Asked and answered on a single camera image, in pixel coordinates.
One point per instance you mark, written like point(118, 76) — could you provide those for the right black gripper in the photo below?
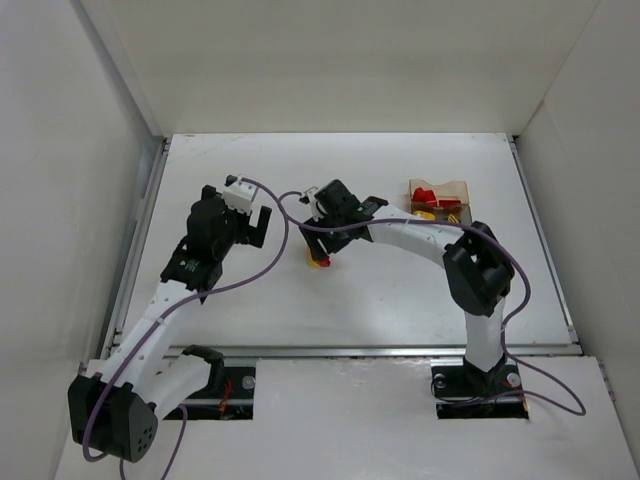
point(320, 236)

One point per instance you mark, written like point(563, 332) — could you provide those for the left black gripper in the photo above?
point(247, 226)

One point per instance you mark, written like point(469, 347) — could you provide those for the yellow lego brick cluster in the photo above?
point(311, 262)

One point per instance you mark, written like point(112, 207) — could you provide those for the yellow curved lego brick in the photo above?
point(424, 215)

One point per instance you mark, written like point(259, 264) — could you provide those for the red arch lego brick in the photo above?
point(445, 203)

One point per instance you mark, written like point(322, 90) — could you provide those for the red rectangular lego brick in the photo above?
point(424, 196)

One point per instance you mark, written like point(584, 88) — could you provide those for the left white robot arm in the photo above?
point(116, 411)

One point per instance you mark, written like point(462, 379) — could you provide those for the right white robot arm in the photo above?
point(478, 274)

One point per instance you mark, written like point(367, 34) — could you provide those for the grey transparent container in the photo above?
point(454, 213)

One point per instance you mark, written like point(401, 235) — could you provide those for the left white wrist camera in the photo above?
point(238, 195)

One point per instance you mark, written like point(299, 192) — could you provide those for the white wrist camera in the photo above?
point(238, 195)
point(308, 198)

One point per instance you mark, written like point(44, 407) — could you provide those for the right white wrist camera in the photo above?
point(308, 198)

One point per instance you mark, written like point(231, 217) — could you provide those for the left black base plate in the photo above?
point(233, 400)

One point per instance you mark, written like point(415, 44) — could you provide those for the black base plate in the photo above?
point(463, 392)
point(233, 400)

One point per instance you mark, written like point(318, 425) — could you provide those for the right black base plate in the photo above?
point(463, 392)

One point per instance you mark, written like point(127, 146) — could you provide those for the aluminium rail front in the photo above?
point(572, 349)

